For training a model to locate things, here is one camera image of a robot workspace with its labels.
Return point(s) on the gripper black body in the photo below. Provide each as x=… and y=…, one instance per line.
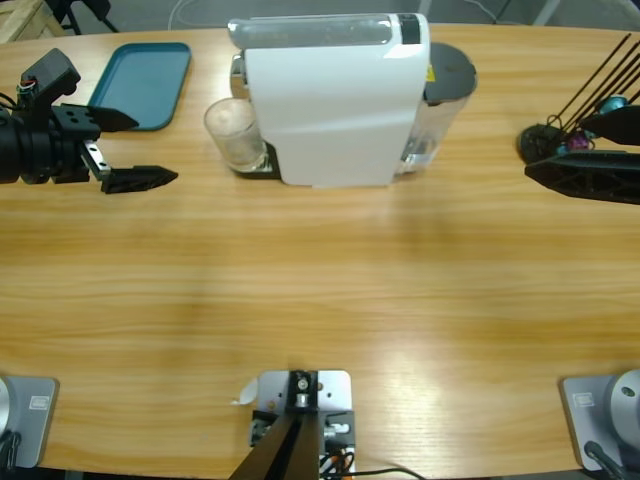
x=50, y=150

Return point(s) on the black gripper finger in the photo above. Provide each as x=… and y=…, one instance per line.
x=137, y=179
x=617, y=127
x=590, y=175
x=112, y=120

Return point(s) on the clear glass cup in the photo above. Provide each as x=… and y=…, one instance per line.
x=235, y=132

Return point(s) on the white capsule coffee machine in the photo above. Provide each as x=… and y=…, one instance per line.
x=330, y=110

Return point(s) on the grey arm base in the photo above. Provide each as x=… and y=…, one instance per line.
x=35, y=420
x=585, y=425

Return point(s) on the teal coffee capsule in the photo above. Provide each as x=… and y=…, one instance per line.
x=562, y=149
x=612, y=104

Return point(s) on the purple coffee capsule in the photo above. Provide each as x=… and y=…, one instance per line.
x=579, y=142

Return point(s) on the teal plastic tray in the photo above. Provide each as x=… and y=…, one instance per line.
x=145, y=80

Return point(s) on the black capsule holder with rods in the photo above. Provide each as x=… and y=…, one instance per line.
x=537, y=145

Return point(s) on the black chair base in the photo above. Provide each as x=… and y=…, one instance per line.
x=65, y=7

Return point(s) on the wooden crate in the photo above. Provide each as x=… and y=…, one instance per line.
x=20, y=20

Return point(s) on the grey metal leg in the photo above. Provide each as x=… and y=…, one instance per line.
x=546, y=11

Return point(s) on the clear water tank black lid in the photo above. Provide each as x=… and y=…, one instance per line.
x=450, y=70

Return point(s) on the white tape tab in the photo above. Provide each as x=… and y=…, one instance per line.
x=246, y=392

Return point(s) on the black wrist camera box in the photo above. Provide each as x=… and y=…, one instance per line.
x=50, y=75

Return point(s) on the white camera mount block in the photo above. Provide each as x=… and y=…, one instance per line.
x=332, y=390

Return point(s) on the black camera post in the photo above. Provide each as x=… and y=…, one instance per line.
x=290, y=450

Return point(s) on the black mount bracket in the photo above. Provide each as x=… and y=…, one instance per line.
x=348, y=419

